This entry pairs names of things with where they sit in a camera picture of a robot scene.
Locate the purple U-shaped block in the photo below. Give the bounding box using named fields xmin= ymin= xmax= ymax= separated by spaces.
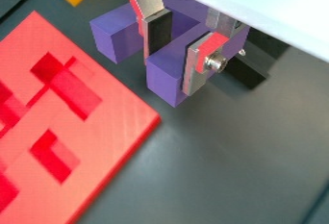
xmin=88 ymin=0 xmax=251 ymax=109

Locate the black angled fixture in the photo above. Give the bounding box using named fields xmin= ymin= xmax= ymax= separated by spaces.
xmin=225 ymin=29 xmax=289 ymax=89

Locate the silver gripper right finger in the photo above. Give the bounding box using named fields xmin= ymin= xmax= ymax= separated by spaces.
xmin=182 ymin=8 xmax=247 ymax=96

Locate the red slotted board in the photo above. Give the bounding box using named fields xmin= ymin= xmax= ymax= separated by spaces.
xmin=0 ymin=12 xmax=160 ymax=224

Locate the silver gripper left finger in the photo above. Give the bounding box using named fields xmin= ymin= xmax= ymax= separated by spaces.
xmin=128 ymin=0 xmax=172 ymax=59

